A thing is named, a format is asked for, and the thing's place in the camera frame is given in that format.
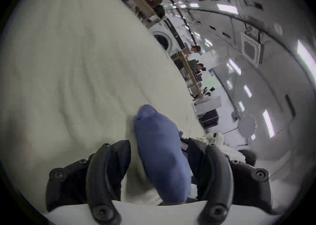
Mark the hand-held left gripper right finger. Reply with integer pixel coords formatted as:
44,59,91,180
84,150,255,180
187,138,272,225

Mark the white washing machine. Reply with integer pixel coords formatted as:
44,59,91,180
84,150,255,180
150,20,186,55

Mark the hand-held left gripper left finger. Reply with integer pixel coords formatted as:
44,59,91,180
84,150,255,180
46,140,131,224

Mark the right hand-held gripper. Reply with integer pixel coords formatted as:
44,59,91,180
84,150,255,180
205,132,245,156

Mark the blue garment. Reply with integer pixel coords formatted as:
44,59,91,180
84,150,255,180
133,104,192,205

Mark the wooden table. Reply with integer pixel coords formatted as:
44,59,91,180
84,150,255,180
178,51,203,100

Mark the bed with white sheet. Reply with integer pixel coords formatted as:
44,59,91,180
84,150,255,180
0,0,208,208

